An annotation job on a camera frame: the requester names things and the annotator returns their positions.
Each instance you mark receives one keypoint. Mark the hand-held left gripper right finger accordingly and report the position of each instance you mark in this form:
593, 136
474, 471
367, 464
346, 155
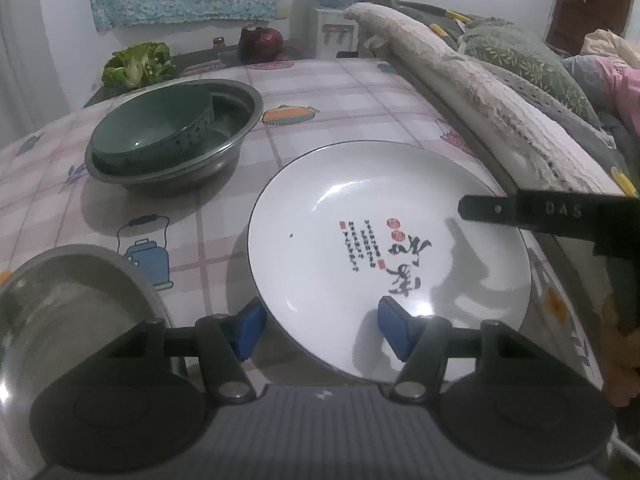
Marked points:
395, 325

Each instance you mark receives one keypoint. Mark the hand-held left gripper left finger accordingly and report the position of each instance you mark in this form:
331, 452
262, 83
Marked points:
250, 327

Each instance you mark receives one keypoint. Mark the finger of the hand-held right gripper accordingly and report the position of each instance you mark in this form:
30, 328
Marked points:
487, 208

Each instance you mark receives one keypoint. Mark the white printed plate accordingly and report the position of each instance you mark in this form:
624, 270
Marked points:
350, 200

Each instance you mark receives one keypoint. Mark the wide-rim steel basin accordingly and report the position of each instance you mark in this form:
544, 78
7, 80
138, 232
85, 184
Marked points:
225, 160

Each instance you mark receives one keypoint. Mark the green ceramic bowl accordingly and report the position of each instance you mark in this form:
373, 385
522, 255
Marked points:
145, 130

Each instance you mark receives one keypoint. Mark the person's right hand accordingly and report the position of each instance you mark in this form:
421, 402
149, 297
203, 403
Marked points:
625, 365

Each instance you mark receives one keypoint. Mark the white rolled quilt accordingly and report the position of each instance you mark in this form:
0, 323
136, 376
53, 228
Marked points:
475, 85

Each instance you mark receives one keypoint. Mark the blue-grey pillow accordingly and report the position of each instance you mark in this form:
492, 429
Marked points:
582, 80

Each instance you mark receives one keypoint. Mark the pink blanket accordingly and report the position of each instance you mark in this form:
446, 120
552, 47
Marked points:
622, 90

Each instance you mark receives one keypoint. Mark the green patterned pillow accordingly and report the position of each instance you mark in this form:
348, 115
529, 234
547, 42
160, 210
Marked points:
525, 60

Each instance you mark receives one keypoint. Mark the cream cloth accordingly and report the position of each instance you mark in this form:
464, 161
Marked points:
610, 47

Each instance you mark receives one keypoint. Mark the brown wooden door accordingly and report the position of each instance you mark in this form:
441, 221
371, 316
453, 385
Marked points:
590, 22

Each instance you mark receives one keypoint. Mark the large steel bowl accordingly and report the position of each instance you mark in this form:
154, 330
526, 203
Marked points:
60, 310

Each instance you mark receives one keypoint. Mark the grey blanket with yellow print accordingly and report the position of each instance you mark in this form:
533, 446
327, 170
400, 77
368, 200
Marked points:
425, 15

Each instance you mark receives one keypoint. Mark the white water dispenser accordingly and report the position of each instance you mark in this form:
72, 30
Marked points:
332, 30

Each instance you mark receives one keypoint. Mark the dark low table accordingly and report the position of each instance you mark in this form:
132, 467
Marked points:
200, 60

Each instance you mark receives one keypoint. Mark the green leafy lettuce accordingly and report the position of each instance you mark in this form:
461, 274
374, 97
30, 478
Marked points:
137, 65

